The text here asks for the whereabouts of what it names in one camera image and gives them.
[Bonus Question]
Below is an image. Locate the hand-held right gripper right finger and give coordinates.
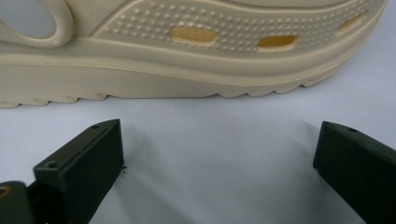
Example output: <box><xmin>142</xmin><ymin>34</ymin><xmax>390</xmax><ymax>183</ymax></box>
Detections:
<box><xmin>312</xmin><ymin>120</ymin><xmax>396</xmax><ymax>224</ymax></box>

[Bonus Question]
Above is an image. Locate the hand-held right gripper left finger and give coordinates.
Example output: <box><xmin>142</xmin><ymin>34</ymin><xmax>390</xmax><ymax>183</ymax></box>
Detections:
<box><xmin>27</xmin><ymin>119</ymin><xmax>125</xmax><ymax>224</ymax></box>

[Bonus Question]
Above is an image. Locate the cream foam clog shoe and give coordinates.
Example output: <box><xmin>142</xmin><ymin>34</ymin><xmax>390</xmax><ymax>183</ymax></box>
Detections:
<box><xmin>0</xmin><ymin>0</ymin><xmax>389</xmax><ymax>109</ymax></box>

